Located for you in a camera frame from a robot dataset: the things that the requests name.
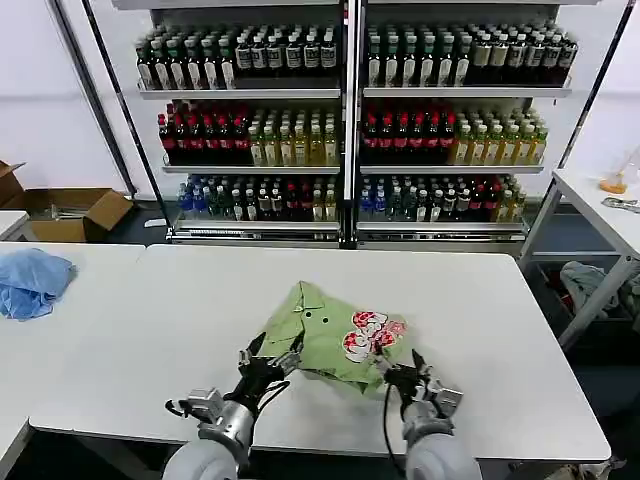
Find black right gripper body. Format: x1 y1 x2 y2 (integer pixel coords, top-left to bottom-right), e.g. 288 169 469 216
383 363 428 408

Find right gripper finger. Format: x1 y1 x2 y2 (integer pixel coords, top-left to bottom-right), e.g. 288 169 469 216
371 344 397 386
410 348 435 387

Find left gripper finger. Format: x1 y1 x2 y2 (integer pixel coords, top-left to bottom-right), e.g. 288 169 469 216
271 333 306 376
237 331 268 370

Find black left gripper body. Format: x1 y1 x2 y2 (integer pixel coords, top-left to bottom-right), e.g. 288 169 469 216
233 354 287 402

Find green shirt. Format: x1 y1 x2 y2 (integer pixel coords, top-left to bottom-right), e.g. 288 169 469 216
258 280 410 400

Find black basket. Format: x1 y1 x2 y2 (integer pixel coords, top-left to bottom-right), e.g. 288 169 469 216
535 259 640 346

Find grey crumpled clothes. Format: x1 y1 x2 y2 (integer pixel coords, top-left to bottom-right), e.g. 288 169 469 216
558 260 640 322

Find open brown cardboard box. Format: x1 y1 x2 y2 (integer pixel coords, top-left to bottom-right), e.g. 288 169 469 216
0 187 135 244

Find shelf rack with bottles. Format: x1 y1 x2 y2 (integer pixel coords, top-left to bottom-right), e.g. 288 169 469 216
355 0 604 246
112 0 351 247

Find crumpled blue cloth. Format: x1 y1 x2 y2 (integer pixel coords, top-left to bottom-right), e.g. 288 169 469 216
0 248 79 321

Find white side table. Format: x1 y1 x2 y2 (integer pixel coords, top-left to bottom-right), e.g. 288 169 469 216
516 168 640 354

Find silver metal tool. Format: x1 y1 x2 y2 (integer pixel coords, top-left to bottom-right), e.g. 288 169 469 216
601 196 640 215

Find small orange object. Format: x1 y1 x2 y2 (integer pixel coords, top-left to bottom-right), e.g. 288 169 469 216
598 171 627 194

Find small white table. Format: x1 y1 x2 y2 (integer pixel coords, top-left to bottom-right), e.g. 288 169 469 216
0 209 30 242

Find brown cardboard box flap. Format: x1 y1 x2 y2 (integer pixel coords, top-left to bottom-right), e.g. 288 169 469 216
0 160 27 201

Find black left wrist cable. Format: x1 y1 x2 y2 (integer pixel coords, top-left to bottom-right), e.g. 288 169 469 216
164 380 292 417

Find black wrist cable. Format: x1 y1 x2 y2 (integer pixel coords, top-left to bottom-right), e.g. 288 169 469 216
164 380 292 417
381 383 407 474

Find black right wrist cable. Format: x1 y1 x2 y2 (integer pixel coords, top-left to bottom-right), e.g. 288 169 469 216
381 383 407 474

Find black metal frame pole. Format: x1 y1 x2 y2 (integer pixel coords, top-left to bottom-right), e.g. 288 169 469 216
557 0 636 174
79 0 174 239
51 0 138 197

